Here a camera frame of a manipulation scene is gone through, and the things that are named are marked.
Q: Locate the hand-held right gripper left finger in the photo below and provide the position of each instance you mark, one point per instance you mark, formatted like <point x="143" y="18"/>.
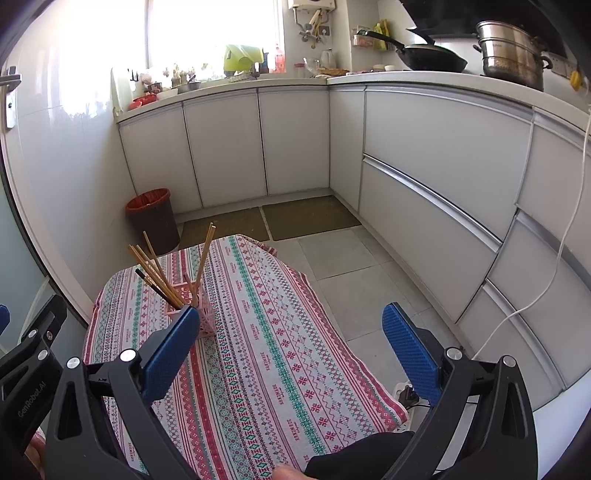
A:
<point x="168" y="350"/>

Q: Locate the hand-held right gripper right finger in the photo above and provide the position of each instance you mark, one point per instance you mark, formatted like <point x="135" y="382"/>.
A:
<point x="411" y="355"/>

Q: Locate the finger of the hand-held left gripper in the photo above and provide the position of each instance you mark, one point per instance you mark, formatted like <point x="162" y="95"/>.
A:
<point x="44" y="323"/>
<point x="3" y="319"/>

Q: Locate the pink perforated chopstick holder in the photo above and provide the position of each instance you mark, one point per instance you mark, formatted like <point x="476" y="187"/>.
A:
<point x="205" y="318"/>

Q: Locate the bundle of bamboo chopsticks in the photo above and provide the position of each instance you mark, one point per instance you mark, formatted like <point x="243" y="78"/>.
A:
<point x="171" y="297"/>

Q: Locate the person's left hand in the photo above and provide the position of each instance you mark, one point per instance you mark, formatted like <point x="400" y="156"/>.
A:
<point x="34" y="457"/>

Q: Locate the white power strip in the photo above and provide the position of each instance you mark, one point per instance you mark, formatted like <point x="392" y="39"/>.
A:
<point x="398" y="384"/>

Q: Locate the patterned woven tablecloth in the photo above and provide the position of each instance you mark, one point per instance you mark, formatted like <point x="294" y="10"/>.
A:
<point x="277" y="350"/>

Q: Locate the person's dark trouser leg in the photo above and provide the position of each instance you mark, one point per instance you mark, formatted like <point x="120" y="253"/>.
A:
<point x="360" y="454"/>

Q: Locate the red-rimmed trash bin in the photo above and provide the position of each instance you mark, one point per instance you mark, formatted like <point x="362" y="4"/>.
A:
<point x="154" y="221"/>

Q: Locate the small brown floor mat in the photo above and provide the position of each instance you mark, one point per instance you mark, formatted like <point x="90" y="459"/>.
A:
<point x="221" y="226"/>

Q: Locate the large brown floor mat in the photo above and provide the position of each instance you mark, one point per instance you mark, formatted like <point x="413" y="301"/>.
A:
<point x="309" y="217"/>

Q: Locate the red bowl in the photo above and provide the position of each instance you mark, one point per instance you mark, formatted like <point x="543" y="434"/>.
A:
<point x="143" y="101"/>

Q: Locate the white cutting board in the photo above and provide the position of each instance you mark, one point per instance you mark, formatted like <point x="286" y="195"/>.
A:
<point x="121" y="90"/>

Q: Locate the black wok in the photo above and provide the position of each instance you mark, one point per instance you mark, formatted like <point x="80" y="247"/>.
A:
<point x="434" y="57"/>

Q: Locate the yellow-green kettle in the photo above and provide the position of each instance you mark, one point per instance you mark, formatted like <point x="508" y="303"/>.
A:
<point x="242" y="57"/>

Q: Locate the white kettle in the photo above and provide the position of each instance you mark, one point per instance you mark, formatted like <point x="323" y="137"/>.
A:
<point x="327" y="60"/>

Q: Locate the red drink bottle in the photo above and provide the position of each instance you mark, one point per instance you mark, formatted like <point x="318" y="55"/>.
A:
<point x="279" y="62"/>

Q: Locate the stainless steel steamer pot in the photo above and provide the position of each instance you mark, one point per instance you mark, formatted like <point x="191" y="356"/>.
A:
<point x="512" y="55"/>

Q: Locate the yellow dish soap bottle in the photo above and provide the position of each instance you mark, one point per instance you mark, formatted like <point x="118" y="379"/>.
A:
<point x="382" y="37"/>

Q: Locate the yellow hanging tool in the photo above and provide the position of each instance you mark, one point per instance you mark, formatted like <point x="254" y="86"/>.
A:
<point x="575" y="81"/>

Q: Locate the bright kitchen window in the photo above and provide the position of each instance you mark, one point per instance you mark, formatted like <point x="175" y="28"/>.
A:
<point x="207" y="32"/>

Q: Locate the black range hood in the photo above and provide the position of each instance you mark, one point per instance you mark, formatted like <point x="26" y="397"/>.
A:
<point x="461" y="14"/>

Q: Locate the white water heater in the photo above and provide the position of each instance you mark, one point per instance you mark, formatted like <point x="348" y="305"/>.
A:
<point x="311" y="4"/>

